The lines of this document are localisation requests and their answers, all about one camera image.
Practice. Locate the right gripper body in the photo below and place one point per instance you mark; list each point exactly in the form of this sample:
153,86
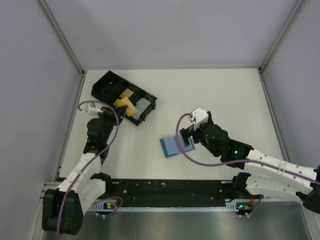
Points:
191,135

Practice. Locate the white credit card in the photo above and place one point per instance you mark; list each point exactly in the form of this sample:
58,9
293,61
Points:
142,104

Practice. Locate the aluminium frame post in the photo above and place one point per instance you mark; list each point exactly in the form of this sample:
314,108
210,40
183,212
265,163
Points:
298,6
61,36

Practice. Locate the blue card holder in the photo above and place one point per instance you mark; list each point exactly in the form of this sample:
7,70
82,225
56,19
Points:
170,147

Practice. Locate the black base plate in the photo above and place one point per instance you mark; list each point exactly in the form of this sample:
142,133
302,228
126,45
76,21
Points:
159,193

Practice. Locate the aluminium front rail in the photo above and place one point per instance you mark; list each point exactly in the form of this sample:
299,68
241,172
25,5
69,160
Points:
275,197

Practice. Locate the left aluminium frame post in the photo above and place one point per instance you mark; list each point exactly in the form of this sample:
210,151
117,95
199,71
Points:
61,36

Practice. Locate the upper gold card in tray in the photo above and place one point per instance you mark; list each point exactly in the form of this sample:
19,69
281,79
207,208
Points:
126,93

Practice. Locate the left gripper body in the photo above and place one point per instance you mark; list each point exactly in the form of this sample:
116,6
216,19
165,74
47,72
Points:
111,113

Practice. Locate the right aluminium frame post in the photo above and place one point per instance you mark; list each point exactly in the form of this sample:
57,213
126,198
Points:
298,6

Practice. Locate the gold card in tray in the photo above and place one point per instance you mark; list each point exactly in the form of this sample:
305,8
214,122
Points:
126,93
118,103

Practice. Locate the black organizer tray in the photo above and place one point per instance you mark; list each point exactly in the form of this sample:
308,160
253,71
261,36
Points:
115,91

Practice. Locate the lower gold card in tray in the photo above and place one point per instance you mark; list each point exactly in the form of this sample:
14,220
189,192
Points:
118,103

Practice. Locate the white card in tray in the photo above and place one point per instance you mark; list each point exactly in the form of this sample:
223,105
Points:
138,117

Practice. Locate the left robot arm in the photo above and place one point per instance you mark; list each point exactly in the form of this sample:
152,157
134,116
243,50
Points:
65,206

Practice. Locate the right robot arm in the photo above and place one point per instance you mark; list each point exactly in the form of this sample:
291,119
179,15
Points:
261,174

